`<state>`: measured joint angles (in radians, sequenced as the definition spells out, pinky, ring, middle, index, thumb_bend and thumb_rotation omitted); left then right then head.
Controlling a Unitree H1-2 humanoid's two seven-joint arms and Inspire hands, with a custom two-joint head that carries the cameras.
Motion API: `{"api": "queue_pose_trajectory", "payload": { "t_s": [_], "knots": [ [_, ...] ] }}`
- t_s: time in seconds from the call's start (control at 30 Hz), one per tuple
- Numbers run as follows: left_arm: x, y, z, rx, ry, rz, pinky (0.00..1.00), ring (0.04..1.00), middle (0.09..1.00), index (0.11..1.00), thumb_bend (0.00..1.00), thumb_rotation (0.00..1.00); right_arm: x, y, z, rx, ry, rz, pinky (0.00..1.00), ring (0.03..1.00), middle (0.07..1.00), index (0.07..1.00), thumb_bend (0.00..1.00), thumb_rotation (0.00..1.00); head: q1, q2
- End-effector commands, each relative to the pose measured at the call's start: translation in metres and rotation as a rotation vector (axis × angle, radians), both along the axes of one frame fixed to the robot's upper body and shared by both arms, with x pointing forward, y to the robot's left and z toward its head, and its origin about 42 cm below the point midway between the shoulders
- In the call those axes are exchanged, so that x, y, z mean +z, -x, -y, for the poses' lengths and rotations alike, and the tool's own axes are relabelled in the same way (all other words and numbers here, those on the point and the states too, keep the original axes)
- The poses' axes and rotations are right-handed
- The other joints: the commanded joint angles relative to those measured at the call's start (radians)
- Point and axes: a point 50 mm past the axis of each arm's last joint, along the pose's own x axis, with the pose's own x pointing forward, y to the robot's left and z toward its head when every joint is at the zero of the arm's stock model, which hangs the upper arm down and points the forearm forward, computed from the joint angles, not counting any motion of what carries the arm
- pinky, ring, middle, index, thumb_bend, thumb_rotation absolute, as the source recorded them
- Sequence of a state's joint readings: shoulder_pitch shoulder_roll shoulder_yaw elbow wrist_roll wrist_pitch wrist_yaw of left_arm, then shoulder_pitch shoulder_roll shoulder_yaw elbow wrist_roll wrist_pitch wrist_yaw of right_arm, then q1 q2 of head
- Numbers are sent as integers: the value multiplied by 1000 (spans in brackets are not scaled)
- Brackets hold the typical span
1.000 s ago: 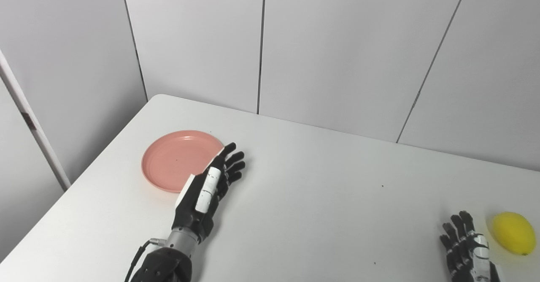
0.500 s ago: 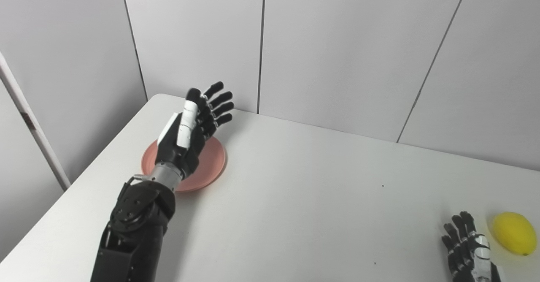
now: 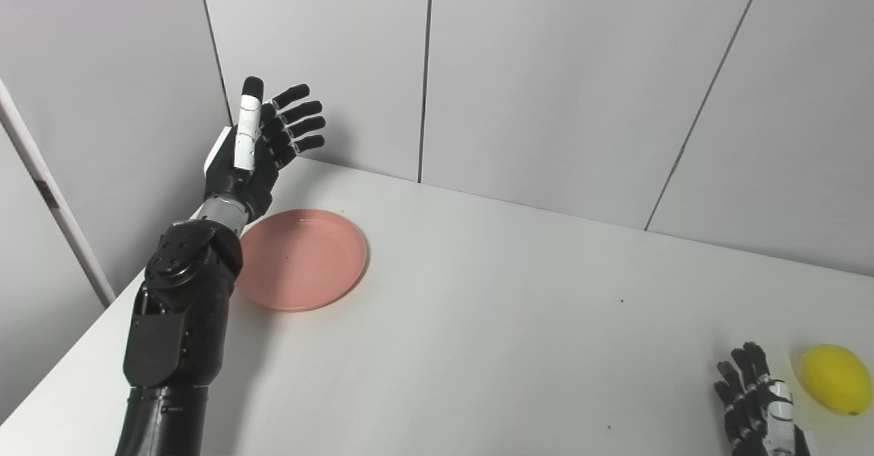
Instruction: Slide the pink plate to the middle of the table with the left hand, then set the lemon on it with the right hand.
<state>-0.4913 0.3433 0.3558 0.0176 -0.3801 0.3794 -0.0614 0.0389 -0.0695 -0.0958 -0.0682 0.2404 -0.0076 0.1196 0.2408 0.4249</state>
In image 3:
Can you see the white partition post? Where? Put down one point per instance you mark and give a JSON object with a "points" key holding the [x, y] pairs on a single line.
{"points": [[54, 196]]}

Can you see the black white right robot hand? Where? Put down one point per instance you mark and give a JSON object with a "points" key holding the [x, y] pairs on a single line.
{"points": [[751, 415]]}

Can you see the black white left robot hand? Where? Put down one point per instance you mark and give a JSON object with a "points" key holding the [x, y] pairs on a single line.
{"points": [[239, 176]]}

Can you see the pink plastic plate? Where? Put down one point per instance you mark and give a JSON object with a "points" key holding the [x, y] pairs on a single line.
{"points": [[304, 261]]}

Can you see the yellow lemon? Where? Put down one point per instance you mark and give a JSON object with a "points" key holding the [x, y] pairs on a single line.
{"points": [[836, 377]]}

